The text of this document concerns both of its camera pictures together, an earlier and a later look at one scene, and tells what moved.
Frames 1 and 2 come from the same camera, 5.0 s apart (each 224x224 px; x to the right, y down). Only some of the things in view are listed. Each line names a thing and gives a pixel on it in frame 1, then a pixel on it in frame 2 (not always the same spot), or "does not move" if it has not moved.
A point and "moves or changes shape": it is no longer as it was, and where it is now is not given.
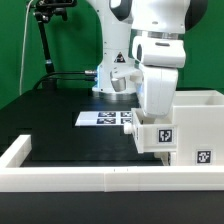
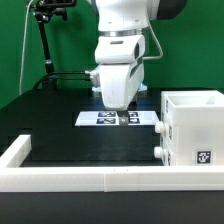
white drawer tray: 152,134 moves or changes shape
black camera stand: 43,10 does not move
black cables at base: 71,79 does not move
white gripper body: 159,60 to 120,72
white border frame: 14,177 does not move
